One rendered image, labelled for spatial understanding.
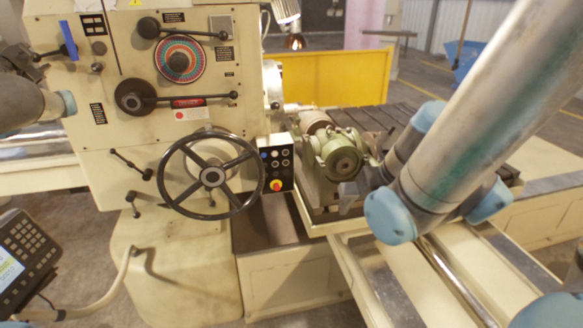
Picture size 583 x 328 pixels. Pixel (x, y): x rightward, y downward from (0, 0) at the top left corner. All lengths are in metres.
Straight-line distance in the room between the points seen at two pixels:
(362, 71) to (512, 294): 3.08
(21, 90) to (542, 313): 0.74
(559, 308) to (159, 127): 1.17
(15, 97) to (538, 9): 0.65
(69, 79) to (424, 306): 1.65
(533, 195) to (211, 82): 2.36
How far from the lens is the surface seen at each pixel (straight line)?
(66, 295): 2.81
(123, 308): 2.51
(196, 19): 1.11
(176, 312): 2.09
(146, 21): 1.07
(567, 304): 0.38
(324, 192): 1.34
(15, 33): 2.05
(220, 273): 1.82
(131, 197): 1.37
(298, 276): 1.95
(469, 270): 1.72
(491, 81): 0.27
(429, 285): 1.58
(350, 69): 3.97
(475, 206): 0.48
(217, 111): 1.18
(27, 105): 0.63
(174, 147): 0.98
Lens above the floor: 1.89
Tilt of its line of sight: 28 degrees down
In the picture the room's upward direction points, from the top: 1 degrees counter-clockwise
